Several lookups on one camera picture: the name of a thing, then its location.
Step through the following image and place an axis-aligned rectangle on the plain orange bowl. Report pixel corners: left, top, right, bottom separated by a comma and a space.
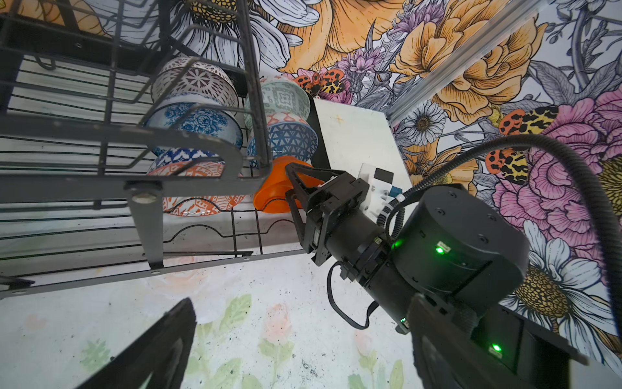
253, 156, 311, 214

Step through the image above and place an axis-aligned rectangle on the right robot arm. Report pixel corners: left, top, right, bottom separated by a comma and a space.
286, 163, 589, 388

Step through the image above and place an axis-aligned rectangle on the maroon patterned white bowl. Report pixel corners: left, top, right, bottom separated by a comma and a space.
151, 57, 240, 108

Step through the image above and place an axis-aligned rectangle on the orange patterned bowl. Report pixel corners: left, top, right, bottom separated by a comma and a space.
147, 147, 245, 217

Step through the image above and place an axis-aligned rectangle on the aluminium wall corner profile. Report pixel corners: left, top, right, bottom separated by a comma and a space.
386, 0, 549, 126

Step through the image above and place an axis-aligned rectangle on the green patterned bowl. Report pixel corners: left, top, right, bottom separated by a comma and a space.
260, 76, 311, 126

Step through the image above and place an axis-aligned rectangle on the blue floral bowl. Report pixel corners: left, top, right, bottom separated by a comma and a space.
146, 92, 243, 149

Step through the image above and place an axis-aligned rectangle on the dark blue patterned bowl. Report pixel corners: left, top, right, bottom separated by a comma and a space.
267, 112, 318, 162

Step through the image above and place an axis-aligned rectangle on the black wire dish rack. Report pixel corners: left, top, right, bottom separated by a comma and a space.
1, 1, 322, 299

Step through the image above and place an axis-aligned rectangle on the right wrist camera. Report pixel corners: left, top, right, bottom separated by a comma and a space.
358, 164, 403, 222

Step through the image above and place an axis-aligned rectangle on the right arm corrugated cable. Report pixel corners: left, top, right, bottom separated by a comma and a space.
376, 133, 622, 341

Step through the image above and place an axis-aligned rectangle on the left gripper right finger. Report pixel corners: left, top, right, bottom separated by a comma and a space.
409, 296, 523, 388

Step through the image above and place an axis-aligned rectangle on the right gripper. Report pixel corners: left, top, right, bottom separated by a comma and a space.
285, 162, 403, 287

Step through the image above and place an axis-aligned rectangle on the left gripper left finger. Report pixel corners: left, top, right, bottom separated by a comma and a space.
79, 298, 197, 388

